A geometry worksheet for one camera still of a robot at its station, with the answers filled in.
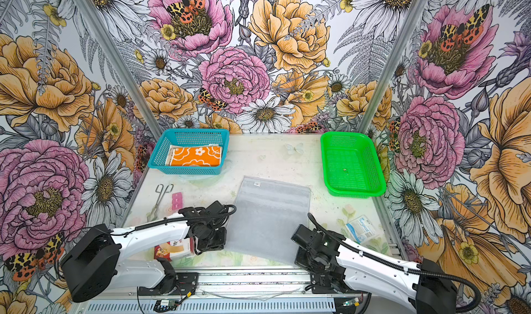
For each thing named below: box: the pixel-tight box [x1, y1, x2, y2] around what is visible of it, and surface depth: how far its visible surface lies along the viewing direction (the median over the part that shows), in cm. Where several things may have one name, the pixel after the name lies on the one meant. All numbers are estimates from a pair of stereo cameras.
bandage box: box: [154, 236, 195, 262], surface depth 80 cm
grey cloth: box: [224, 175, 312, 265], surface depth 91 cm
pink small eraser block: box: [171, 192, 184, 211], surface depth 96 cm
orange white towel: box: [165, 143, 222, 167], surface depth 110 cm
